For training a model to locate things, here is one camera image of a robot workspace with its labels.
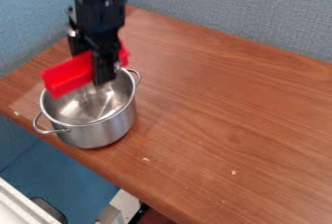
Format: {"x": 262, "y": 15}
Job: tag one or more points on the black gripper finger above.
{"x": 105, "y": 66}
{"x": 78, "y": 45}

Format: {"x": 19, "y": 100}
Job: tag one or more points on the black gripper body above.
{"x": 96, "y": 20}

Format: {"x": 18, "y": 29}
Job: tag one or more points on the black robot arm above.
{"x": 96, "y": 21}

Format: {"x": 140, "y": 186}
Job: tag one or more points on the stainless steel pot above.
{"x": 96, "y": 115}

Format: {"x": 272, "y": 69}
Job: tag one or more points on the table leg frame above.
{"x": 128, "y": 210}

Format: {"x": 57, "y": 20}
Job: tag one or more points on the dark chair part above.
{"x": 50, "y": 209}

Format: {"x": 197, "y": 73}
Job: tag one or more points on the red block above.
{"x": 69, "y": 75}

